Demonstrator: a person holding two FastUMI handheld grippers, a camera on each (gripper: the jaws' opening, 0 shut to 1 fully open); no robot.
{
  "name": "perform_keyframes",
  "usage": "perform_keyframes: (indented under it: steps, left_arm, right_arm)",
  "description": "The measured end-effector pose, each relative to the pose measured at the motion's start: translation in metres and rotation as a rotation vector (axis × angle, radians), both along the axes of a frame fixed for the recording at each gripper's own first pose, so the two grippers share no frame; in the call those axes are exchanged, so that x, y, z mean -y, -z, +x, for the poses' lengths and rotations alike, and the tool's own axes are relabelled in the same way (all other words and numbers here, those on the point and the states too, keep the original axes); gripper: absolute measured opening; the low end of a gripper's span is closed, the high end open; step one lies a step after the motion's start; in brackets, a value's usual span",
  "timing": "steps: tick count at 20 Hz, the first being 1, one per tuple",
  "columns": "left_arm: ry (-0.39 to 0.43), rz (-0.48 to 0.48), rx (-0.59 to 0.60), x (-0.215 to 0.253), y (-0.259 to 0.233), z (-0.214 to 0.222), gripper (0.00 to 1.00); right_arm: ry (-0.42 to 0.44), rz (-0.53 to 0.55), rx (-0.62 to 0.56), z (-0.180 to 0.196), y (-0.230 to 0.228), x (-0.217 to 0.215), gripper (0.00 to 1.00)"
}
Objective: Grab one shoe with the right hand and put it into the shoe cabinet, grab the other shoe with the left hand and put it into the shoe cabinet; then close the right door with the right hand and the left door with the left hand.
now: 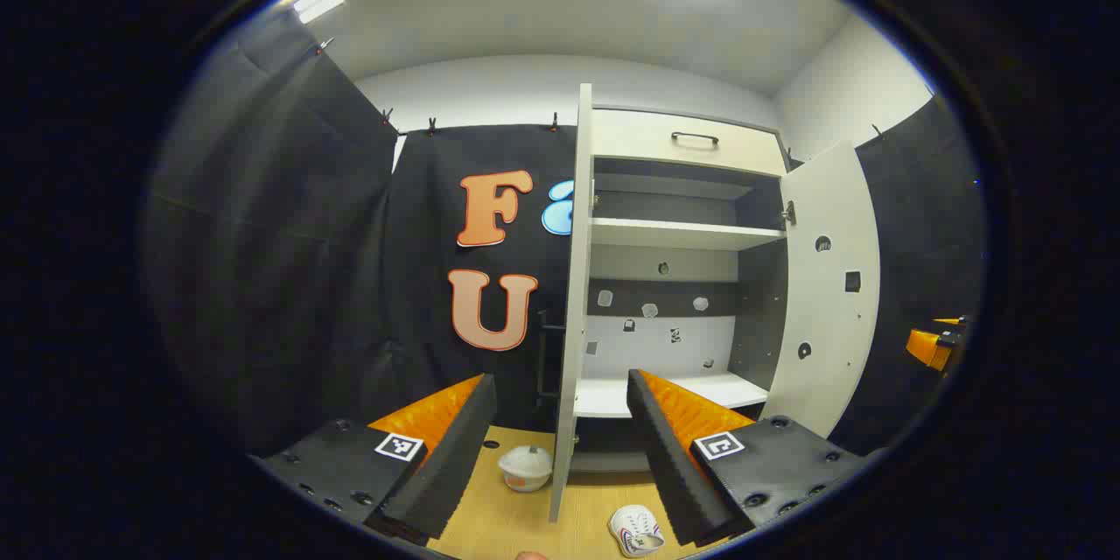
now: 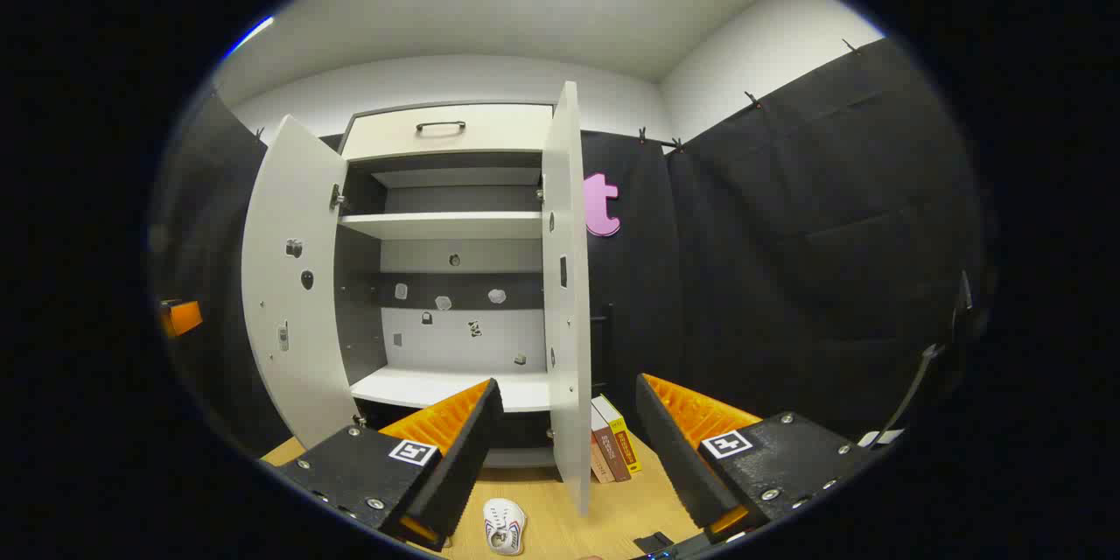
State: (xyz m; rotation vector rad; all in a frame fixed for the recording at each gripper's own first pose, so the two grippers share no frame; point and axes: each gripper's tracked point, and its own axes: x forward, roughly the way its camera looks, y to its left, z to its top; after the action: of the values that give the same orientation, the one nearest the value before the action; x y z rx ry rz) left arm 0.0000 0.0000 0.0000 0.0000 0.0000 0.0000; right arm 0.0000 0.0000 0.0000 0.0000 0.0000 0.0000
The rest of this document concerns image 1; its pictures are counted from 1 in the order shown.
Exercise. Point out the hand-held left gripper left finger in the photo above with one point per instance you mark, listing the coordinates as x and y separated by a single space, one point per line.
455 446

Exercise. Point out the white cabinet door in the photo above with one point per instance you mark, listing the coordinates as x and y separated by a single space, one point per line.
573 280
827 315

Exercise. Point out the white shoe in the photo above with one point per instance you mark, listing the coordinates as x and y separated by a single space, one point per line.
637 532

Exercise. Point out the black backdrop cloth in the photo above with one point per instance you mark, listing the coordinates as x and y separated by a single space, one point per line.
289 262

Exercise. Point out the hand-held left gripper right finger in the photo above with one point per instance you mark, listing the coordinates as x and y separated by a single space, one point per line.
665 455

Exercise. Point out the white cabinet shelf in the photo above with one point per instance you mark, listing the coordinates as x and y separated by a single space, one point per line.
674 234
612 394

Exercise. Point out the white shoe cabinet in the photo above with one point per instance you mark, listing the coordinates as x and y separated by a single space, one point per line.
665 350

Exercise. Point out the small ceiling light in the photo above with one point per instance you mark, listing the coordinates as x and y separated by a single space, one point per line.
318 2

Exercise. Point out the white lidded cup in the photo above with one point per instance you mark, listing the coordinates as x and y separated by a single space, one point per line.
525 468

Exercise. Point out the white cabinet drawer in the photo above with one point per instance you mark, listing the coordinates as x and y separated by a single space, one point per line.
639 149

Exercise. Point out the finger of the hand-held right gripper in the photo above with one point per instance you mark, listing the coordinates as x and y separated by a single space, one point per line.
929 347

